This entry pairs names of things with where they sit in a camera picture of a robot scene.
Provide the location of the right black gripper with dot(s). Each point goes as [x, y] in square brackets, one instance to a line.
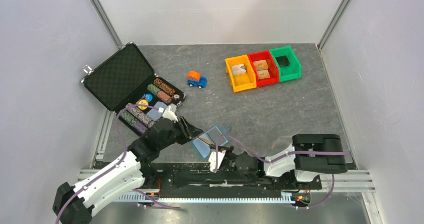
[230, 149]

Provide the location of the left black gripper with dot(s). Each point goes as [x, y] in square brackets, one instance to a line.
[191, 131]

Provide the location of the blue card holder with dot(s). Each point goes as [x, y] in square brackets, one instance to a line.
[215, 135]

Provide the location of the gold VIP card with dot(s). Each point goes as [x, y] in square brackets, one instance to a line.
[263, 74]

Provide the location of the gold striped card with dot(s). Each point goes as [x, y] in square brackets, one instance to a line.
[207, 142]

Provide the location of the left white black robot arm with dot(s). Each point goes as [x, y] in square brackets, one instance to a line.
[79, 203]

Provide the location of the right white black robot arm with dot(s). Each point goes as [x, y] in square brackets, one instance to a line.
[308, 155]

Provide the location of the blue playing card deck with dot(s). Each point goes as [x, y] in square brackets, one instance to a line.
[155, 114]

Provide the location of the white card stack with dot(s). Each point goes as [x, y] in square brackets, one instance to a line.
[238, 69]

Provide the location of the gold card in red bin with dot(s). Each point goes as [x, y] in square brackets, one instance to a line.
[260, 65]

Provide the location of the black card in green bin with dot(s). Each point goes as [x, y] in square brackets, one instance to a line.
[282, 61]

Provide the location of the blue orange toy car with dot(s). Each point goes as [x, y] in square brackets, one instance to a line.
[194, 79]

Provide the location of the yellow dealer chip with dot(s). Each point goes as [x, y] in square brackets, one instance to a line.
[143, 104]

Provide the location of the yellow storage bin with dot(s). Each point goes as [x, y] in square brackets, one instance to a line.
[241, 82]

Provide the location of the black poker chip case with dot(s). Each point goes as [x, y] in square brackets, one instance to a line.
[127, 77]

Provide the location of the red storage bin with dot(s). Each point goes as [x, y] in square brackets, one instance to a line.
[273, 70]

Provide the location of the green storage bin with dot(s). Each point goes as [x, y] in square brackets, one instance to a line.
[289, 67]

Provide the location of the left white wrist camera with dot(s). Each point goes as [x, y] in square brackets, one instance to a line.
[169, 112]

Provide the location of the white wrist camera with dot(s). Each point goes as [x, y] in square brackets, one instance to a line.
[215, 160]
[169, 112]

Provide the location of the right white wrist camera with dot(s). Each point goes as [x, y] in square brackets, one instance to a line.
[215, 160]

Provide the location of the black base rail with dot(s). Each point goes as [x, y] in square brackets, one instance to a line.
[195, 180]

